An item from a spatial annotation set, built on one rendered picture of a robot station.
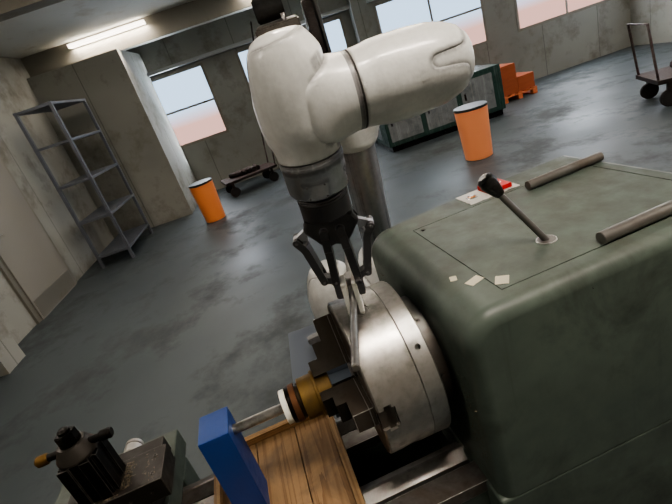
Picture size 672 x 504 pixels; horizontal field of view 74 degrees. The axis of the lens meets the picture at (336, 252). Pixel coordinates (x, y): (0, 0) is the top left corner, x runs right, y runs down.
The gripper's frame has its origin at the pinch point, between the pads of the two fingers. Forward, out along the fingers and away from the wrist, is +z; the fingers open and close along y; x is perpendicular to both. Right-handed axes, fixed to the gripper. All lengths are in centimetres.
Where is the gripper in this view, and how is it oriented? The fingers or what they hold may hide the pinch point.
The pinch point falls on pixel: (352, 294)
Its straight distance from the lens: 75.7
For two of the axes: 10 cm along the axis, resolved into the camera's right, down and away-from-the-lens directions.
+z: 2.4, 8.0, 5.5
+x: -0.4, -5.6, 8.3
